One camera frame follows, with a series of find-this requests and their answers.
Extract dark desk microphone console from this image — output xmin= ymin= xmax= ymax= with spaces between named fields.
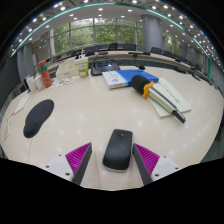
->
xmin=90 ymin=59 xmax=121 ymax=77

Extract red and white leaflet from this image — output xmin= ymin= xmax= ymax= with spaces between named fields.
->
xmin=3 ymin=111 xmax=16 ymax=142

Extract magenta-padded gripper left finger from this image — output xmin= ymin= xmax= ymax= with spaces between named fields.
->
xmin=44 ymin=142 xmax=93 ymax=186

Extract blue and white book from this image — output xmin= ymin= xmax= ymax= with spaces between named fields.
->
xmin=101 ymin=68 xmax=160 ymax=90

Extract group of dark chairs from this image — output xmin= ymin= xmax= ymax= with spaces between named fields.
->
xmin=53 ymin=42 xmax=208 ymax=75

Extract white cardboard box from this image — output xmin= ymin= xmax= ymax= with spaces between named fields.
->
xmin=55 ymin=62 xmax=79 ymax=81

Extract cream booklet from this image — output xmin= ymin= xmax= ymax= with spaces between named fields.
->
xmin=146 ymin=77 xmax=193 ymax=119

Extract black computer mouse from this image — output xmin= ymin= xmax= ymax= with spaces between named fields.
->
xmin=102 ymin=128 xmax=134 ymax=173

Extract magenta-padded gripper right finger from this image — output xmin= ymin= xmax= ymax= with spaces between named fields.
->
xmin=132 ymin=143 xmax=183 ymax=186

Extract ceiling spot lights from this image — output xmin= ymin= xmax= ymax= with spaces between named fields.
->
xmin=9 ymin=0 xmax=221 ymax=61

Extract black mouse pad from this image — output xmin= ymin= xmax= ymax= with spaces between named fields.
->
xmin=22 ymin=98 xmax=55 ymax=139

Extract red thermos bottle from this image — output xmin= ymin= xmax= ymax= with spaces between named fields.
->
xmin=37 ymin=59 xmax=53 ymax=89

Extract black foam microphone orange ring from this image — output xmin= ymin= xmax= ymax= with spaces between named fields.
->
xmin=130 ymin=74 xmax=187 ymax=125

